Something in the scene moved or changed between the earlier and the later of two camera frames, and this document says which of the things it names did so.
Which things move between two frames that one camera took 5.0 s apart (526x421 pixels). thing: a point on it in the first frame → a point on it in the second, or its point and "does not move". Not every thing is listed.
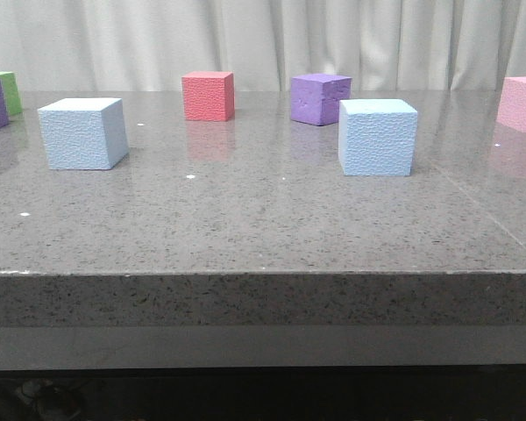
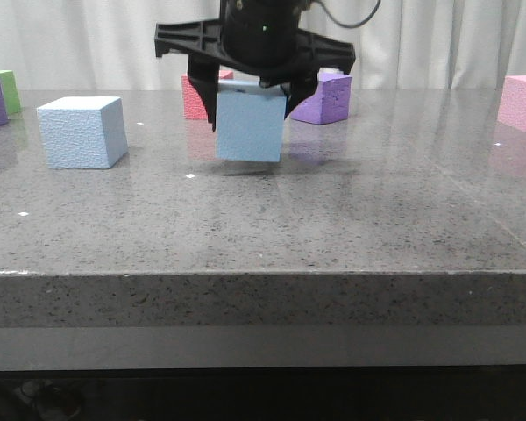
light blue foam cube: x=376 y=137 → x=250 y=121
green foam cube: x=10 y=88 does not move
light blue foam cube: x=84 y=133 does not move
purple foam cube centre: x=315 y=97 does not move
